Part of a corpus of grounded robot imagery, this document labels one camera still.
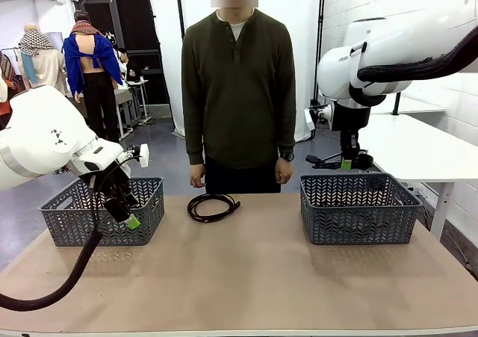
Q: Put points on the black wristwatch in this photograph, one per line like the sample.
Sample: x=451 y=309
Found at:
x=287 y=156

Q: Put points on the seated person in background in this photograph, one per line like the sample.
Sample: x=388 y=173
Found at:
x=130 y=66

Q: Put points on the black backdrop stand pole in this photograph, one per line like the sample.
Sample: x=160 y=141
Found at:
x=321 y=15

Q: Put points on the large white table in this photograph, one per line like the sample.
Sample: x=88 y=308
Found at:
x=418 y=150

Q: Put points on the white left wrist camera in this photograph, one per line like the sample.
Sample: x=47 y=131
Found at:
x=142 y=155

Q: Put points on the mannequin with patterned scarf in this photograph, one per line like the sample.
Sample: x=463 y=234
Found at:
x=45 y=68

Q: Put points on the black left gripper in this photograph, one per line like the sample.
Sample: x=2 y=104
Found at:
x=112 y=184

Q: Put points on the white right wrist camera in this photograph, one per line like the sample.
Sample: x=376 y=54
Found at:
x=317 y=116

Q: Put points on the black camera pole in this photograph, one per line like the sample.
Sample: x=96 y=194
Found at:
x=396 y=103

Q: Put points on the person's left forearm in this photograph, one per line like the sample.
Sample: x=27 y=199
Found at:
x=287 y=131

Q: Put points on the person's left hand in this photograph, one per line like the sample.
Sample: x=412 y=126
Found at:
x=284 y=170

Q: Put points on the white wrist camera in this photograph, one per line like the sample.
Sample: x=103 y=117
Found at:
x=317 y=116
x=142 y=155

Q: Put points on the grey perforated plastic basket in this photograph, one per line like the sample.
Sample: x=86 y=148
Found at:
x=358 y=221
x=149 y=217

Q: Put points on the person in green henley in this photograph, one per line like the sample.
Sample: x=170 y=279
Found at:
x=239 y=90

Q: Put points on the person's right forearm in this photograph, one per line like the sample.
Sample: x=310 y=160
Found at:
x=195 y=139

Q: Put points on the mannequin with blue shirt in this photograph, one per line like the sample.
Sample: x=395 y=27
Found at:
x=93 y=71

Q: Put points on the person's right hand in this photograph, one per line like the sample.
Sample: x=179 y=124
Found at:
x=197 y=176

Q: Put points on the small white table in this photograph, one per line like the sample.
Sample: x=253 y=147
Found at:
x=418 y=105

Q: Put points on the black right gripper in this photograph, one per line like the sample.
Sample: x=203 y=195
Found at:
x=351 y=120

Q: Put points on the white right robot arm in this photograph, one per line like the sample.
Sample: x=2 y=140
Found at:
x=392 y=45

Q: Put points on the grey background work table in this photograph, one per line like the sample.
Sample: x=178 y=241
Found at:
x=123 y=98

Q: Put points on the white backdrop screen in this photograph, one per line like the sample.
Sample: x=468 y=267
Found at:
x=168 y=53

